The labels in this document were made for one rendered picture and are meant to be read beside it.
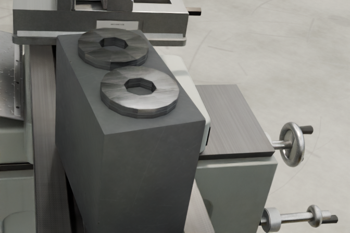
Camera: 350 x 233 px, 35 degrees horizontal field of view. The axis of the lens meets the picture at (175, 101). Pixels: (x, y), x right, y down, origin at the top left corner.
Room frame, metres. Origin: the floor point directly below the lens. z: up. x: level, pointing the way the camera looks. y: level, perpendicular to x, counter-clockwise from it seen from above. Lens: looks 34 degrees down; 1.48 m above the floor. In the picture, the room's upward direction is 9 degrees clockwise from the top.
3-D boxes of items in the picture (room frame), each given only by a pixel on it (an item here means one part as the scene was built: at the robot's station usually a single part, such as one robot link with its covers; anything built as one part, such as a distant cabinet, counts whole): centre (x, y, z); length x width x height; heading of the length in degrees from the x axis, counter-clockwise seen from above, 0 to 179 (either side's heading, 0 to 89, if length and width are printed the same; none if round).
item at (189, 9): (1.09, 0.00, 0.99); 0.04 x 0.02 x 0.02; 107
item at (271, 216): (1.00, -0.35, 0.52); 0.22 x 0.06 x 0.06; 109
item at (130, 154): (0.57, 0.06, 1.04); 0.22 x 0.12 x 0.20; 28
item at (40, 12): (1.03, 0.18, 1.00); 0.35 x 0.15 x 0.11; 107
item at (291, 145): (1.13, -0.28, 0.64); 0.16 x 0.12 x 0.12; 109
